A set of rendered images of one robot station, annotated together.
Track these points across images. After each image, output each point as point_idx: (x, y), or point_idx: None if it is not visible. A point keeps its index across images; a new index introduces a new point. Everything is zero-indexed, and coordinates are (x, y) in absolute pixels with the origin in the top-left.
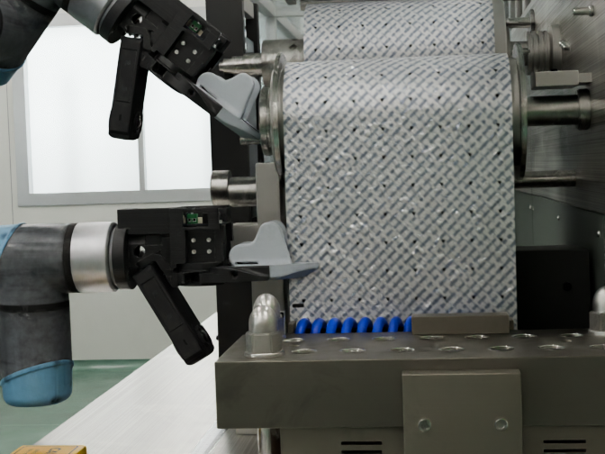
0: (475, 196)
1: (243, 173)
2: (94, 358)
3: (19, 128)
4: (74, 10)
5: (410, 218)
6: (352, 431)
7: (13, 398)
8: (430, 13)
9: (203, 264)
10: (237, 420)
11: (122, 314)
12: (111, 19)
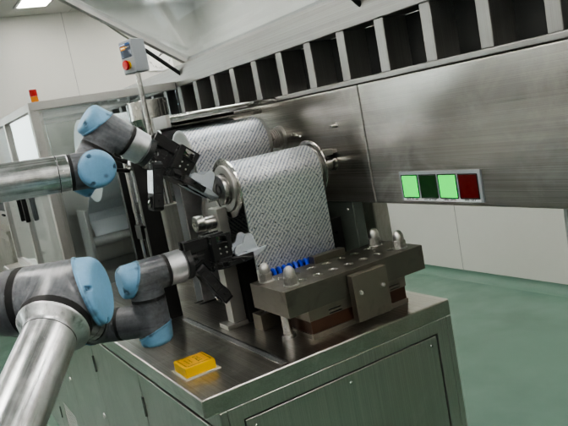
0: (314, 204)
1: (159, 215)
2: None
3: None
4: (128, 154)
5: (294, 219)
6: (331, 303)
7: (155, 343)
8: (239, 128)
9: (228, 258)
10: (296, 313)
11: None
12: (150, 155)
